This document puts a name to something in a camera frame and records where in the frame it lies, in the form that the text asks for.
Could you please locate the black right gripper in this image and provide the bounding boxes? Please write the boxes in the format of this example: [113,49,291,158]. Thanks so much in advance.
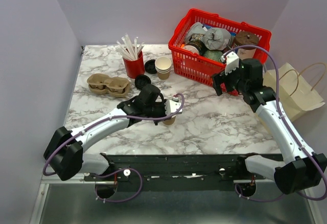
[212,61,248,96]

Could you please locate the black plastic cup lid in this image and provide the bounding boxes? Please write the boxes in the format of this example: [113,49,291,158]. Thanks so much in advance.
[134,75,151,90]

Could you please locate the brown paper coffee cup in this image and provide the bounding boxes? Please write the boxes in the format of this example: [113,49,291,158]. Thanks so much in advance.
[162,116,176,126]

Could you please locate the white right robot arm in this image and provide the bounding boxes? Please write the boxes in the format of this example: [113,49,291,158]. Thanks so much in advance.
[212,57,326,194]

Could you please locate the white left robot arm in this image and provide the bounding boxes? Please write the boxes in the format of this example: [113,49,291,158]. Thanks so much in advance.
[43,84,167,181]

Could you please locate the green round melon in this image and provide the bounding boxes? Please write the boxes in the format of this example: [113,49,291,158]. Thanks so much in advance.
[203,50,223,63]

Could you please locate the black lid near basket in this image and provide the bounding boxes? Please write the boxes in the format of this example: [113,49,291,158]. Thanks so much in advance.
[144,59,157,75]

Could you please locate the red straw holder cup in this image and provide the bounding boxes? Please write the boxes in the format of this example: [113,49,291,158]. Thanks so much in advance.
[123,51,145,79]

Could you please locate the stack of paper cups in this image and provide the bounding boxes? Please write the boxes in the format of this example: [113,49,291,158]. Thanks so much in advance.
[155,56,172,80]

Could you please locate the brown lidded round container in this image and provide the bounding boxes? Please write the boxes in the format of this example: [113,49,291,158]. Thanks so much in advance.
[232,31,260,60]

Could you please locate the red plastic shopping basket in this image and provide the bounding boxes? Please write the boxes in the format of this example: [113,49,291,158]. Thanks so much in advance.
[168,8,272,86]

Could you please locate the grey crumpled bag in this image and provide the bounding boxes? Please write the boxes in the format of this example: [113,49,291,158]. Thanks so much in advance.
[202,28,231,51]

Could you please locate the cardboard cup carrier tray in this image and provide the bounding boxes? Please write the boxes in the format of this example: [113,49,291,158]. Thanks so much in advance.
[87,73,131,98]

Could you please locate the beige paper bag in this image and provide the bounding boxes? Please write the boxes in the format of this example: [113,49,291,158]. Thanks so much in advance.
[263,63,325,122]

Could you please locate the dark printed jar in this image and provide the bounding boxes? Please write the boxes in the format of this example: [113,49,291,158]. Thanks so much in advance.
[182,40,207,56]

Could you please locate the white wrapped straws bundle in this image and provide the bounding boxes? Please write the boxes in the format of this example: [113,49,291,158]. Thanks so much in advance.
[116,34,145,61]

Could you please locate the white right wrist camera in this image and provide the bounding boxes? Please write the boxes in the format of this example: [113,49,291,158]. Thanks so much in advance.
[220,51,240,75]

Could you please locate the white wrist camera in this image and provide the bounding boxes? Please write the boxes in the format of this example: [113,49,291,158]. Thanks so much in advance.
[165,97,183,116]
[220,51,240,75]

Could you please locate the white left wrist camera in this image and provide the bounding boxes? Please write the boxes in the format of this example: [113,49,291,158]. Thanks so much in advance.
[165,97,183,116]

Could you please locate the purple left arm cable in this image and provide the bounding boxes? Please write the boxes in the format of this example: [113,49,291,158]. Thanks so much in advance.
[42,93,185,204]

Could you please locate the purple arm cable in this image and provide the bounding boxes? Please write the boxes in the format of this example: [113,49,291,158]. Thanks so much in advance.
[224,44,327,201]
[42,93,185,204]

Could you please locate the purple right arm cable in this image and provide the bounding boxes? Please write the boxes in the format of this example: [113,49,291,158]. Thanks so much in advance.
[224,44,327,201]

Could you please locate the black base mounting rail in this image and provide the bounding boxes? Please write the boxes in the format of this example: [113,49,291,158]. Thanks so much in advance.
[84,154,270,192]

